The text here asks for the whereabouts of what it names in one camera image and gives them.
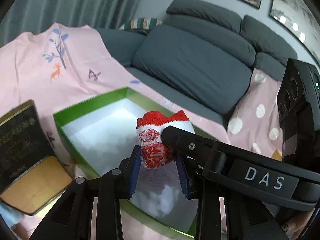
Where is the striped cushion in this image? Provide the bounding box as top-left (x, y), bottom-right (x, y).
top-left (118, 18), bottom-right (163, 36)

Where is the pink printed tablecloth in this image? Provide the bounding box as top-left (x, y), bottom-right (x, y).
top-left (0, 22), bottom-right (234, 240)

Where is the black gold tin box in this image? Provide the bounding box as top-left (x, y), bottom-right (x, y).
top-left (1, 100), bottom-right (72, 215)

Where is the green cardboard box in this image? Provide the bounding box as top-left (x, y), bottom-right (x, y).
top-left (53, 87), bottom-right (197, 239)

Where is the right framed painting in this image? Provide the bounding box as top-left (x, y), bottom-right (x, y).
top-left (270, 0), bottom-right (319, 50)

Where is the person's hand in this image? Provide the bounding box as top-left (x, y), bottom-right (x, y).
top-left (281, 211), bottom-right (312, 239)

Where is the red white patterned sock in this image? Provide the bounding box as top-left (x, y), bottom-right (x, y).
top-left (136, 110), bottom-right (195, 168)

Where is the grey curtain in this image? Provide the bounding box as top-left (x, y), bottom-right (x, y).
top-left (1, 0), bottom-right (140, 46)

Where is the pink polka dot cloth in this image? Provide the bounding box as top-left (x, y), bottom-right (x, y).
top-left (227, 69), bottom-right (283, 161)

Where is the dark grey sofa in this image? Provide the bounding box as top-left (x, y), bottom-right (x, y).
top-left (98, 0), bottom-right (297, 126)

